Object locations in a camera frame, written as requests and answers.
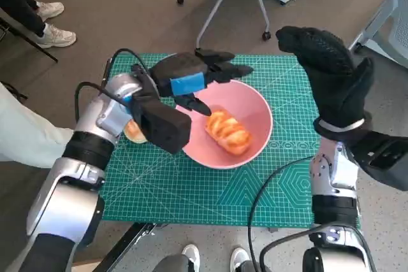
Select bare left hand blue tape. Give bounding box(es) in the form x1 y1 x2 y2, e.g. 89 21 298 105
149 48 255 117

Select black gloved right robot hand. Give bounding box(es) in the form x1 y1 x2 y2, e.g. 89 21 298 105
275 25 375 130

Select round bread bun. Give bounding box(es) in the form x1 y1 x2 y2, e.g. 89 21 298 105
123 118 148 144

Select long twisted orange bread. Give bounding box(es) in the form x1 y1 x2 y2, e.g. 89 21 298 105
205 109 254 157

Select pink bowl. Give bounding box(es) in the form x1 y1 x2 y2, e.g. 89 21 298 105
174 79 274 170

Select green cutting mat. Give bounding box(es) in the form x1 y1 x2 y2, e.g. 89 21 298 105
98 52 363 230

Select black stand leg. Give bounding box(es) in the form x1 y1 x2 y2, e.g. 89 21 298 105
0 13 59 63

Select seated person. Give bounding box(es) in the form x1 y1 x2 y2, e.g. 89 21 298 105
0 80 76 169

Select standing person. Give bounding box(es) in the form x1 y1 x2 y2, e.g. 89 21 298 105
0 0 77 49

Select person's feet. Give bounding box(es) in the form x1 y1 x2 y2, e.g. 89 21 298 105
152 243 256 272

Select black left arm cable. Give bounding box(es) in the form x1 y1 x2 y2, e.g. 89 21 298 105
75 48 150 126

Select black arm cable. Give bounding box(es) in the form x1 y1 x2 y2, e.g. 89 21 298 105
75 48 150 126
248 155 316 272

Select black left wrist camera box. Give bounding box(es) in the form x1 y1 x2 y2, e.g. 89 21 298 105
130 64 192 155

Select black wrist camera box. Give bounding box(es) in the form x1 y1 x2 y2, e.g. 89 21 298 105
349 130 408 192
130 64 192 155

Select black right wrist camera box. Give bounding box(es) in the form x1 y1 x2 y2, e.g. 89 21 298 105
349 130 408 192

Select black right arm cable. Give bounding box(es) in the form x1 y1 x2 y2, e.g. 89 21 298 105
248 155 316 272

